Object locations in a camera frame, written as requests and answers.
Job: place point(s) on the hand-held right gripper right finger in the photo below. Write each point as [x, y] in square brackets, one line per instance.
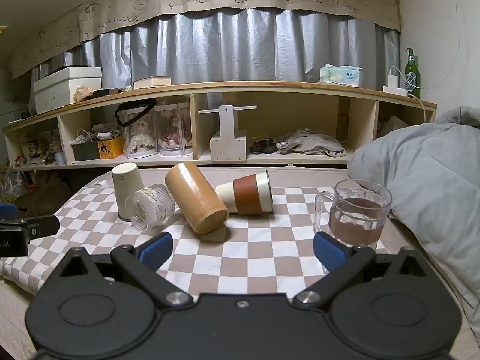
[330, 251]

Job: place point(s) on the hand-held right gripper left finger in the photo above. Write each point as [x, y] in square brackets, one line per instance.
[155, 250]

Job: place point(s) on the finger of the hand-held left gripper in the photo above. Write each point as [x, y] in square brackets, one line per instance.
[41, 227]
[7, 210]

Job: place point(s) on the ribbed clear glass cup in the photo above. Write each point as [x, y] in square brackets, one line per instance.
[150, 209]

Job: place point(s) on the wooden cup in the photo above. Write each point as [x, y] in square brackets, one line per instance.
[195, 198]

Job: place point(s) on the white paper cup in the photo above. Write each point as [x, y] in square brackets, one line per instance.
[125, 185]

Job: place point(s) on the white cup with brown sleeve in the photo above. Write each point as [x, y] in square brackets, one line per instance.
[245, 194]

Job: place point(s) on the clear plastic bag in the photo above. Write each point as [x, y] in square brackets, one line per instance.
[11, 185]

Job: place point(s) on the brown bag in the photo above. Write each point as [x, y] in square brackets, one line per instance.
[47, 195]

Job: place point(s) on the clear glass mug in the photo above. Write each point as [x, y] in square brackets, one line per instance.
[356, 219]

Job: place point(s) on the checkered cloth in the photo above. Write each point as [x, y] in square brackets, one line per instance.
[262, 243]

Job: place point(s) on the small figurines group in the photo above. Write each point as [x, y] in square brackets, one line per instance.
[39, 148]

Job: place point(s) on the dark small box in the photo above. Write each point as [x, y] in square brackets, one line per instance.
[85, 151]

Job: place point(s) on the yellow box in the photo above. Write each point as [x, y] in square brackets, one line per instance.
[110, 149]

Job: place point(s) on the grey crumpled cloth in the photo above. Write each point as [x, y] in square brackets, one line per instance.
[315, 142]

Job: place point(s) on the doll in clear case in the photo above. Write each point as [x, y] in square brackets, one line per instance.
[173, 135]
[139, 137]

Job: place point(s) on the white storage box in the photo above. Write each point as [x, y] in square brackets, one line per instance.
[63, 90]

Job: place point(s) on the grey blanket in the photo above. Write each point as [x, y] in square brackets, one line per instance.
[431, 165]

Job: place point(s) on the white wooden stand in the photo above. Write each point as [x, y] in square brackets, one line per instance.
[227, 135]

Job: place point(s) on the white crumpled bag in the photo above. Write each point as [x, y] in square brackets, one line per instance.
[390, 124]

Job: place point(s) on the crumpled pink paper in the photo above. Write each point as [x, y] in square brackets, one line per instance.
[85, 93]

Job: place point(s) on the dark flat box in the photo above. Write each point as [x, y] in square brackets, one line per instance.
[108, 92]

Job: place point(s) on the thick book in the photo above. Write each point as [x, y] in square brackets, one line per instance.
[152, 82]

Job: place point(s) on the wooden shelf unit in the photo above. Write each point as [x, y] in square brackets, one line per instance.
[281, 88]

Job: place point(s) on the white power strip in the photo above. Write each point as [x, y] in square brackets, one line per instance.
[395, 91]

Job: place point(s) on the tissue box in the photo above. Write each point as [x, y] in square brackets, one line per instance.
[341, 75]

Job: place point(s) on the white charger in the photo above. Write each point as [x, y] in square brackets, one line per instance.
[394, 81]

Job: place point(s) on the green glass bottle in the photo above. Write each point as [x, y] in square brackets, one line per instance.
[412, 77]

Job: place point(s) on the grey curtain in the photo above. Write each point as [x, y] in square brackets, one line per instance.
[225, 45]

